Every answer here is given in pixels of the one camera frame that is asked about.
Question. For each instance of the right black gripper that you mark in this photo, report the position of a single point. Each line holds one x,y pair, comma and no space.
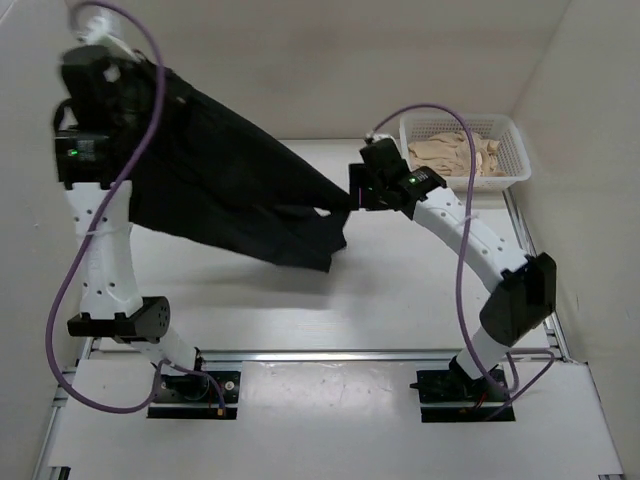
359,178

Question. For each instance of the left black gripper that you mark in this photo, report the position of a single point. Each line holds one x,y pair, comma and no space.
132,69

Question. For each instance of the black trousers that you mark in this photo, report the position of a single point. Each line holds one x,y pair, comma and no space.
211,176

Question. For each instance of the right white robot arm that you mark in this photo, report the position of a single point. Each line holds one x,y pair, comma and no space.
521,287

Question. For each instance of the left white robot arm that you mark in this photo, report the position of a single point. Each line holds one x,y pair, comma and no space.
96,131

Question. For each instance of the beige trousers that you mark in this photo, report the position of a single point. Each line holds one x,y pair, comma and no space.
449,155

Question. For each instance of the white plastic basket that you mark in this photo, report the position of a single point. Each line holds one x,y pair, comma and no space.
512,156

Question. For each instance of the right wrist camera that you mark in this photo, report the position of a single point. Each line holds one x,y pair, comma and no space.
374,137

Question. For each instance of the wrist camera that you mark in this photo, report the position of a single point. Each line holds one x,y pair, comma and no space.
102,29
374,137

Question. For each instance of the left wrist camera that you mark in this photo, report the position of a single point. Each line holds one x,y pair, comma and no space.
102,29

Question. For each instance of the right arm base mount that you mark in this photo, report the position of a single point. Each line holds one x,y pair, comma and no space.
443,398

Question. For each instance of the aluminium front rail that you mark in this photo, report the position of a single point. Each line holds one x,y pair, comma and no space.
327,356

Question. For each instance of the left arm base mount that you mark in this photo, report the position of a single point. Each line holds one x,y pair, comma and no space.
191,397

